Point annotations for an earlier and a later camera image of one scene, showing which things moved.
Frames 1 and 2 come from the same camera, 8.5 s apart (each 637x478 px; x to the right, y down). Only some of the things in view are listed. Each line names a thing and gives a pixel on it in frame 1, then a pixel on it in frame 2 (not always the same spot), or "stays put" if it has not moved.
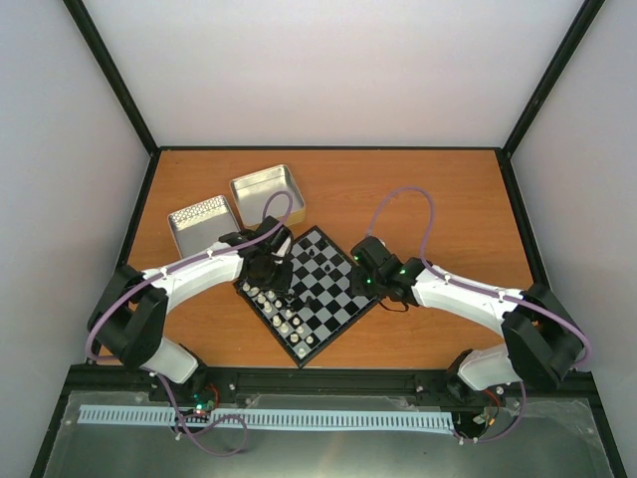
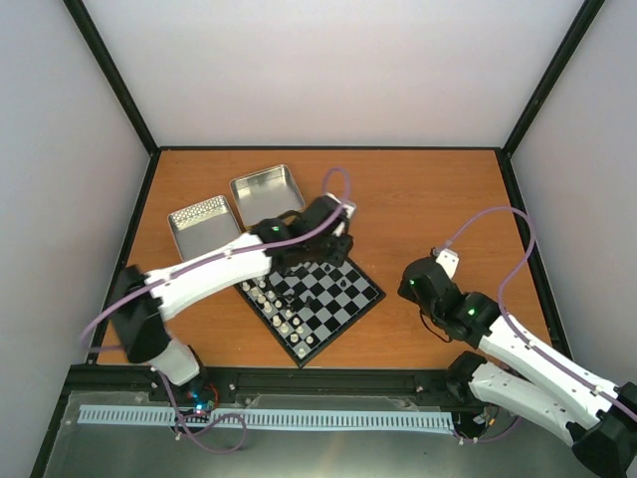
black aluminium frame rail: x=116 y=382 stays put
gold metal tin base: x=250 y=192 stays put
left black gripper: x=281 y=286 → x=336 y=258
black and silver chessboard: x=323 y=307 stays put
